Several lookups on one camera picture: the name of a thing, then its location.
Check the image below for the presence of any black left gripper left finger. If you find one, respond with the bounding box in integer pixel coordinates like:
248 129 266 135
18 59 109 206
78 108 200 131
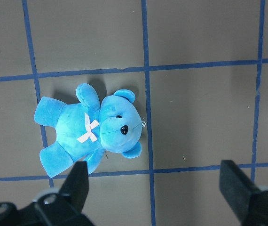
34 161 93 226

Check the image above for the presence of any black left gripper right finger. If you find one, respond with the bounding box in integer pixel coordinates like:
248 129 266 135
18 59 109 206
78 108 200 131
219 160 268 226

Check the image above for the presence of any blue plush teddy bear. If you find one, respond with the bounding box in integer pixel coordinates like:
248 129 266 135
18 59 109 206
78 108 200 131
34 83 145 178

